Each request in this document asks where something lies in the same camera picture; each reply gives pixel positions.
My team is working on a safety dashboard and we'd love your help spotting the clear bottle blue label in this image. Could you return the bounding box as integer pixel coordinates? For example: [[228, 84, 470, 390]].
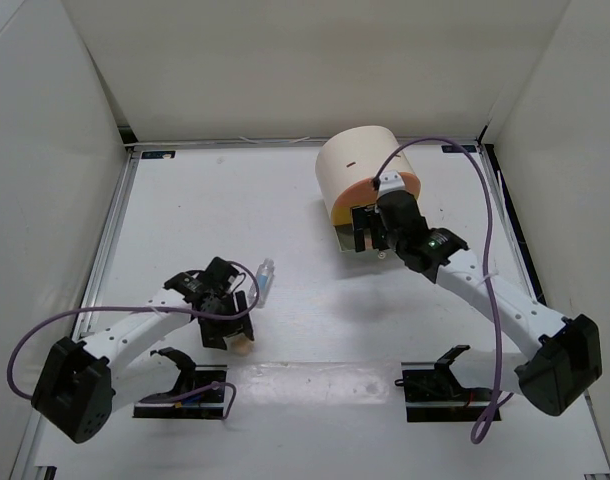
[[248, 258, 275, 308]]

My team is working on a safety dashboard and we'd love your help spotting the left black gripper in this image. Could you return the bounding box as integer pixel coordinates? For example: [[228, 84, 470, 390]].
[[198, 290, 254, 350]]

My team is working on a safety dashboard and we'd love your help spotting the pale bottom drawer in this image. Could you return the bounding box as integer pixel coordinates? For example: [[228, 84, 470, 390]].
[[335, 224, 388, 260]]

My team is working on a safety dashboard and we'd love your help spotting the yellow drawer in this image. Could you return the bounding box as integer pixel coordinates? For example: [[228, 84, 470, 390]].
[[330, 202, 355, 226]]

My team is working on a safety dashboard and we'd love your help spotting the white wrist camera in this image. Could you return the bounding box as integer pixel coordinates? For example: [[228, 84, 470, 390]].
[[372, 170, 406, 199], [228, 273, 243, 291]]

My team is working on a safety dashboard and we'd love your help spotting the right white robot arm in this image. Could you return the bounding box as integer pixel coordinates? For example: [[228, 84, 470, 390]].
[[351, 190, 602, 416]]

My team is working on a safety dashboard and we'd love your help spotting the cream round drawer cabinet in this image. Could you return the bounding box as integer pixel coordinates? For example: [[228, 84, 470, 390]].
[[315, 126, 399, 218]]

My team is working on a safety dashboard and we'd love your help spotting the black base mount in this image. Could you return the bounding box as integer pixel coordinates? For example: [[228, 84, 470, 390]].
[[394, 363, 491, 423], [132, 365, 227, 420]]

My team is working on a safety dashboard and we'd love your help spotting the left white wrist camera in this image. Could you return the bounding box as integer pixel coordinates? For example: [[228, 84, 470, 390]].
[[228, 273, 243, 291]]

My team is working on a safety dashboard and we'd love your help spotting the beige makeup sponge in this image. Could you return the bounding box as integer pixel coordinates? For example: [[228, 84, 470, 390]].
[[231, 336, 254, 356]]

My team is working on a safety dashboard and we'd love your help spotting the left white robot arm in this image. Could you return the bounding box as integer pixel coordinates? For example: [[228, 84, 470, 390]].
[[30, 257, 254, 444]]

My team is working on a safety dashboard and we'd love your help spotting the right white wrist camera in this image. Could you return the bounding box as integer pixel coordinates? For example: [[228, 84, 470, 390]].
[[372, 170, 406, 199]]

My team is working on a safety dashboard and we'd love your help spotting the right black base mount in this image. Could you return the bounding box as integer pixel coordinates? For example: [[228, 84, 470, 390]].
[[394, 363, 491, 423]]

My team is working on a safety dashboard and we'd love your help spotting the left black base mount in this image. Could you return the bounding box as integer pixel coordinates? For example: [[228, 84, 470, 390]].
[[132, 365, 227, 420]]

